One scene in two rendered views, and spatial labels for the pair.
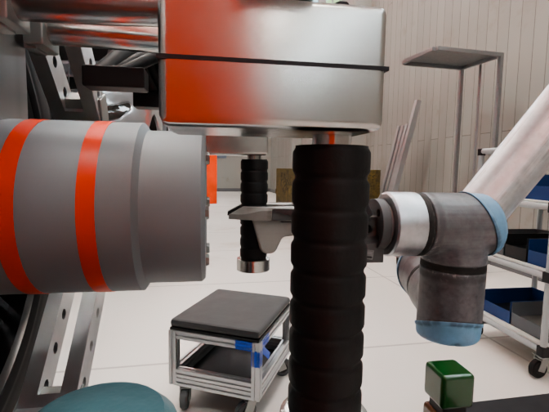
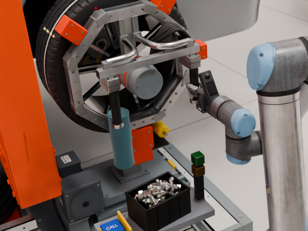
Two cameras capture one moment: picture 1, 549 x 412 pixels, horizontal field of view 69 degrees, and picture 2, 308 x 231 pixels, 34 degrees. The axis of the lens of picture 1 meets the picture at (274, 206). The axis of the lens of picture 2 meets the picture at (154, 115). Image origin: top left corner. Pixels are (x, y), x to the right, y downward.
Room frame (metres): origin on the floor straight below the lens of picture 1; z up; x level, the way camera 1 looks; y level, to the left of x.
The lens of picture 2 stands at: (-0.11, -1.68, 1.73)
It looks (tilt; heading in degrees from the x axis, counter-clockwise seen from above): 30 degrees down; 75
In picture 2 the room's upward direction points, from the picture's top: 5 degrees counter-clockwise
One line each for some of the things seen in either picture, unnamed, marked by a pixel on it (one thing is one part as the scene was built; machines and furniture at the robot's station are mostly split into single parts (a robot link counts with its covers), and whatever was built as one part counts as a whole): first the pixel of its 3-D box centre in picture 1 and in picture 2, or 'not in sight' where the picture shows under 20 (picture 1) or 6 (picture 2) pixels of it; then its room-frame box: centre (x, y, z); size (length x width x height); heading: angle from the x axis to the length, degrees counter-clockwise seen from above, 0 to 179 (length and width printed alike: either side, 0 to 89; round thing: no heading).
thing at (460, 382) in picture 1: (448, 383); (197, 158); (0.44, -0.20, 0.64); 0.04 x 0.04 x 0.04; 9
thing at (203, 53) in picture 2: not in sight; (194, 51); (0.63, 0.29, 0.85); 0.09 x 0.08 x 0.07; 9
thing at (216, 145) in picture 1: (231, 134); (189, 58); (0.52, 0.06, 0.93); 0.09 x 0.05 x 0.05; 99
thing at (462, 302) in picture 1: (447, 297); (240, 145); (0.58, -0.26, 0.69); 0.12 x 0.09 x 0.12; 174
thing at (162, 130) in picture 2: not in sight; (151, 120); (0.42, 0.35, 0.51); 0.29 x 0.06 x 0.06; 99
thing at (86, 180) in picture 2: not in sight; (72, 190); (-0.01, 0.31, 0.26); 0.42 x 0.18 x 0.35; 99
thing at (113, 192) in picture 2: not in sight; (127, 155); (0.29, 0.40, 0.32); 0.40 x 0.30 x 0.28; 9
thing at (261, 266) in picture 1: (253, 211); (194, 84); (0.52, 0.03, 0.83); 0.04 x 0.04 x 0.16
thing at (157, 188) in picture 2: not in sight; (158, 200); (0.26, -0.23, 0.51); 0.20 x 0.14 x 0.13; 18
